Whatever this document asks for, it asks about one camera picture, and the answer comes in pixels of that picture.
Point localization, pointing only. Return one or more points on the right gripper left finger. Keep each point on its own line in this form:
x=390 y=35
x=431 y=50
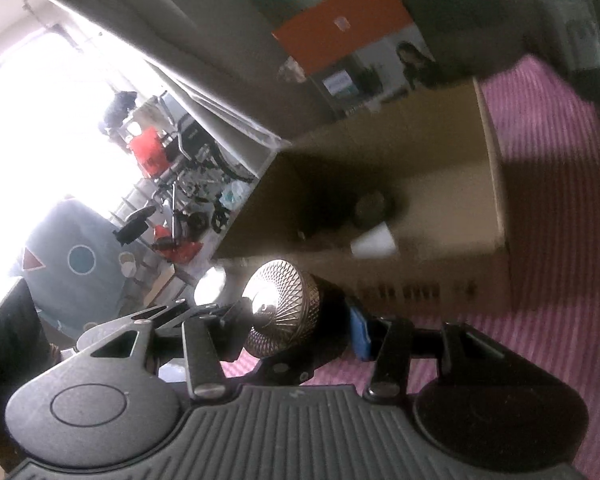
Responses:
x=208 y=338

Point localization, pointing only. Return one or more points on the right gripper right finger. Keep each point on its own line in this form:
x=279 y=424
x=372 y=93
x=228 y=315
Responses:
x=387 y=343

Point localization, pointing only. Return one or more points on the gold lid cosmetic jar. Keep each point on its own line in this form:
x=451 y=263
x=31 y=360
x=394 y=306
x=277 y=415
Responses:
x=291 y=307

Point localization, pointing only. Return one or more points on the white power adapter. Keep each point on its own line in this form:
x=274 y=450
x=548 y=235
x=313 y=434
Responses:
x=375 y=243

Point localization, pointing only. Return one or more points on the black electrical tape roll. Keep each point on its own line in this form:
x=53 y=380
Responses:
x=373 y=208

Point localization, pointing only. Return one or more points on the white cap supplement bottle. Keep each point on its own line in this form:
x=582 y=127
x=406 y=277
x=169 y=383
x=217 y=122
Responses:
x=210 y=286

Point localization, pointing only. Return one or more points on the blue patterned cushion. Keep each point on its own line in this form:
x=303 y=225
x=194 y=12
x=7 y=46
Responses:
x=76 y=270

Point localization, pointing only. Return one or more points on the folded wheelchair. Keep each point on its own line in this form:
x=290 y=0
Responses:
x=195 y=185

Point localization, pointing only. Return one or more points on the large brown cardboard box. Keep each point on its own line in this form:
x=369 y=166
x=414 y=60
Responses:
x=405 y=207

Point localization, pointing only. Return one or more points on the pink checkered tablecloth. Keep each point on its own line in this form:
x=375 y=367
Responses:
x=549 y=141

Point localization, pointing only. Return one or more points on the orange product box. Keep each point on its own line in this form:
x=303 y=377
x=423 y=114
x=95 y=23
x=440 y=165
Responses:
x=358 y=53

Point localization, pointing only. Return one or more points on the grey curtain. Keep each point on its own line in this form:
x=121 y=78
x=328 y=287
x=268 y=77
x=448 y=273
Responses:
x=221 y=62

